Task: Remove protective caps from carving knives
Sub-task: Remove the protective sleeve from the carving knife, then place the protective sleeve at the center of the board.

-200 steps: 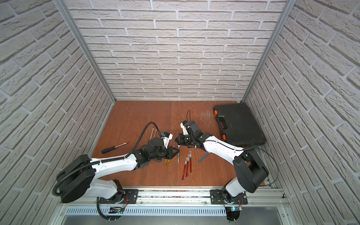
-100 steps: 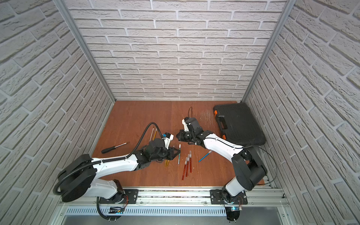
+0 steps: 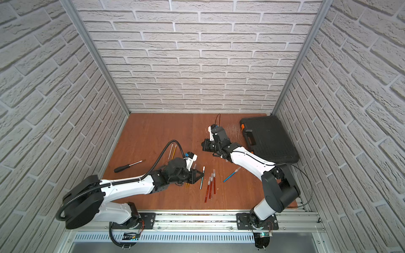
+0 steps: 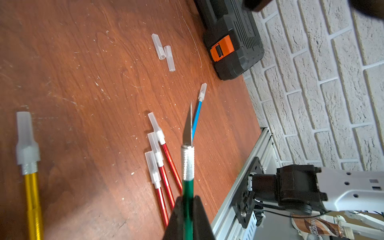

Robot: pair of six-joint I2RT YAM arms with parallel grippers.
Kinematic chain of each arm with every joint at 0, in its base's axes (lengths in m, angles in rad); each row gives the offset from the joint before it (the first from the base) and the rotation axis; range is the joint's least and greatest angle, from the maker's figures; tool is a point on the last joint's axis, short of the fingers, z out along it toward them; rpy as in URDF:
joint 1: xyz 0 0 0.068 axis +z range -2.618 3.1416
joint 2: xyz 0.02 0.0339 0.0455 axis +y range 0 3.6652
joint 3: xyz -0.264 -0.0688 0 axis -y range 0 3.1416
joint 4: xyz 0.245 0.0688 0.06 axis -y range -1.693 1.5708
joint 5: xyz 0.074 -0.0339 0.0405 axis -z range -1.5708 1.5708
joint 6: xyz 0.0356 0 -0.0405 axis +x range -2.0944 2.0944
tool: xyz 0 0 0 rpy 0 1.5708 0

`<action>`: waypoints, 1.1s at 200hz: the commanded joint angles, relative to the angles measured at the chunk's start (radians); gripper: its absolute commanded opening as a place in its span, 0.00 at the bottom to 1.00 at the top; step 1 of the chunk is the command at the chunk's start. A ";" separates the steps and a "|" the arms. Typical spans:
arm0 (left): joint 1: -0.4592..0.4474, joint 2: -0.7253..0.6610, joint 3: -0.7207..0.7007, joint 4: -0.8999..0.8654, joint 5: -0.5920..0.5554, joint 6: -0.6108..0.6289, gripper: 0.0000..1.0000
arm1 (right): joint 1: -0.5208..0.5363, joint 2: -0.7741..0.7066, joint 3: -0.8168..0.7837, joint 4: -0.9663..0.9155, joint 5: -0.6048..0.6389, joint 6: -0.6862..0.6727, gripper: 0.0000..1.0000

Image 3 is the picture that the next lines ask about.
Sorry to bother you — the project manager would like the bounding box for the green carving knife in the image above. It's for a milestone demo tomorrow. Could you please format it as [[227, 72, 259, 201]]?
[[199, 166, 205, 190]]

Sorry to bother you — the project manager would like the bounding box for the blue carving knife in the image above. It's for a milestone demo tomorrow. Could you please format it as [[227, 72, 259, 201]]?
[[223, 167, 241, 183]]

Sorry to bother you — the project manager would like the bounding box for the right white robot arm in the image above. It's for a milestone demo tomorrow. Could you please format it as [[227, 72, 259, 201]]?
[[201, 124, 301, 230]]

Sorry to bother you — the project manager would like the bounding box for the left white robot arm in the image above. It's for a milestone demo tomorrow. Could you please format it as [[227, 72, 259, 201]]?
[[55, 156, 204, 229]]

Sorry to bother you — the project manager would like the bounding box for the red carving knife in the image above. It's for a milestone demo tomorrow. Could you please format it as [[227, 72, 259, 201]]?
[[209, 174, 213, 199], [204, 177, 212, 203], [212, 169, 216, 195]]

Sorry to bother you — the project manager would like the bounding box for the black plastic tool case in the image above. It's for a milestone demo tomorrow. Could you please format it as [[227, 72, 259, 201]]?
[[239, 116, 300, 164]]

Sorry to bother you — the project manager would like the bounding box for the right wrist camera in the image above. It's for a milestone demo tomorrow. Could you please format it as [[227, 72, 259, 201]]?
[[208, 126, 214, 141]]

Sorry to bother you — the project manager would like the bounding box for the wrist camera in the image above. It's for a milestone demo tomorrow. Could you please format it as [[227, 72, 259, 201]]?
[[208, 126, 214, 141], [185, 152, 197, 171]]

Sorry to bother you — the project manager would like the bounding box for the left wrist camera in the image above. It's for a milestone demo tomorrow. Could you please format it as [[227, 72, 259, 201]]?
[[185, 152, 197, 171]]

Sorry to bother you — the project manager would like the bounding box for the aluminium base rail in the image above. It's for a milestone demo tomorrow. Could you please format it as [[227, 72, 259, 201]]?
[[56, 210, 332, 253]]

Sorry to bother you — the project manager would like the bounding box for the black handled screwdriver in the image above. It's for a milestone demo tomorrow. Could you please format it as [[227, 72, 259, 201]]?
[[114, 160, 143, 173]]

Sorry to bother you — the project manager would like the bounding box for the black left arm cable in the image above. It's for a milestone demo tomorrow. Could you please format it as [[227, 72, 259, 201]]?
[[55, 140, 186, 222]]

